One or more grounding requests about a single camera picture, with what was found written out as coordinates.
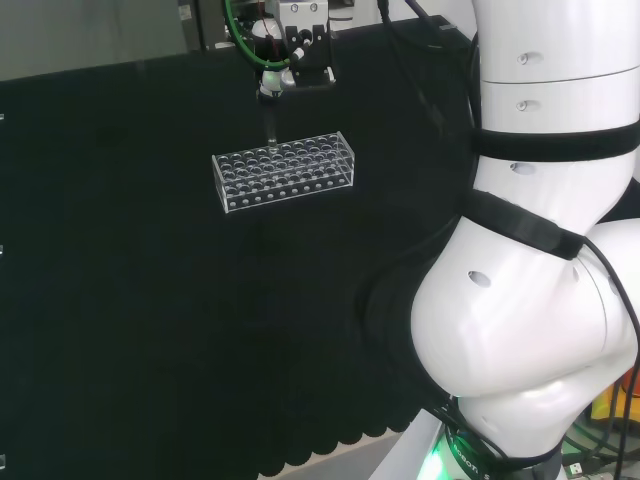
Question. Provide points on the clear glass test tube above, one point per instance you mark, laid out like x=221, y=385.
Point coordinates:
x=271, y=127

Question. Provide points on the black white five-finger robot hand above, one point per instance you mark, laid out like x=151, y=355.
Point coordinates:
x=310, y=55

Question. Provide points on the silver usb plug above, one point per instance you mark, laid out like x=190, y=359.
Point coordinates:
x=576, y=468

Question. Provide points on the black bench cloth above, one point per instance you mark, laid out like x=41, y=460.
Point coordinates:
x=150, y=310

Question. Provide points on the yellow stop button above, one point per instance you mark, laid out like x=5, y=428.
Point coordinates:
x=617, y=405

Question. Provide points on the silver wrist mount block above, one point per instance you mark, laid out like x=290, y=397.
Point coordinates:
x=300, y=11

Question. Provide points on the clear plastic test tube rack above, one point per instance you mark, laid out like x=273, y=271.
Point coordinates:
x=285, y=170

